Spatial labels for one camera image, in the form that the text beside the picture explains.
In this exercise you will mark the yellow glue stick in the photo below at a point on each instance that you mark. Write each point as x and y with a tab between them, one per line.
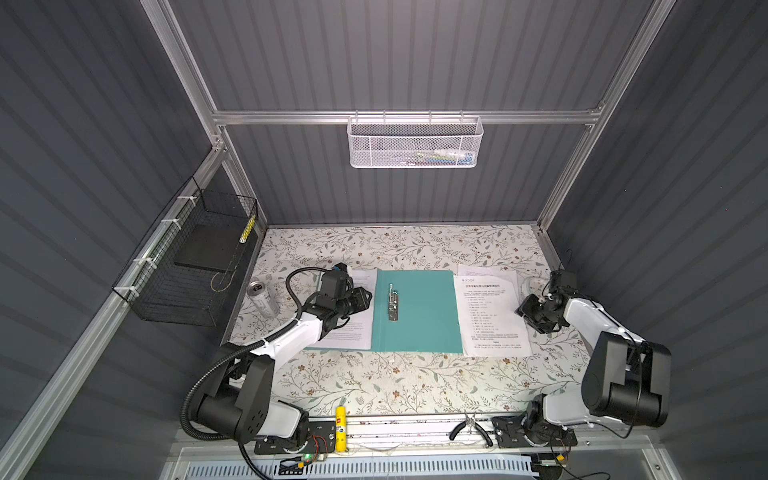
341	442

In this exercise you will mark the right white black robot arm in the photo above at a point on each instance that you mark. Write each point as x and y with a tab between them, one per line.
627	379

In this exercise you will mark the printed English text sheet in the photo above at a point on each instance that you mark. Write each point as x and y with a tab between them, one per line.
357	334

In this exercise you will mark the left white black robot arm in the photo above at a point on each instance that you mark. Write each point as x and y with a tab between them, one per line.
233	400

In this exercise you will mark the pens in white basket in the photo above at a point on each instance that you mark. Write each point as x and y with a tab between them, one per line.
440	157

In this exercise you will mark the teal paper folder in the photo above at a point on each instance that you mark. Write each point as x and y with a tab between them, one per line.
428	317

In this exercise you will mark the yellow marker in black basket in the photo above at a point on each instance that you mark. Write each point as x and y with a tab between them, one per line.
247	230

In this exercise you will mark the silver metal can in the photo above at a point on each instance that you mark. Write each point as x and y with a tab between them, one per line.
258	294

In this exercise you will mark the aluminium frame rails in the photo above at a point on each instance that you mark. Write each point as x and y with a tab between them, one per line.
22	449

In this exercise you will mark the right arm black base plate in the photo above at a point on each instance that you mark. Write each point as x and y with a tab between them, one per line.
517	432

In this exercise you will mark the white wire mesh basket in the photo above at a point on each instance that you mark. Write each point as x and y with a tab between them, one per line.
378	142

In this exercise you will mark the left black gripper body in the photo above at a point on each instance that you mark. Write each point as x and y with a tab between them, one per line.
351	303

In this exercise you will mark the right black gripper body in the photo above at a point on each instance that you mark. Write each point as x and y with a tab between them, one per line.
536	312

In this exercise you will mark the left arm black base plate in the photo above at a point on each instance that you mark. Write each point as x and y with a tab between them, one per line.
312	437

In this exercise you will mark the black wire mesh basket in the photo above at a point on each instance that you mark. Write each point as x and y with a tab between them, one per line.
190	268

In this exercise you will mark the black handled pliers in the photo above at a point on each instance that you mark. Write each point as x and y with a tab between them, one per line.
470	424

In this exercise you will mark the white slotted cable duct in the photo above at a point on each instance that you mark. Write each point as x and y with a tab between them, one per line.
406	467

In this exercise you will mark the printed sheet with Chinese heading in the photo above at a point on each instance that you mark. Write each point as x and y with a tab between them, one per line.
489	325

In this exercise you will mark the silver folder clip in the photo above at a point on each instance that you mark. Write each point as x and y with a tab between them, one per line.
393	304

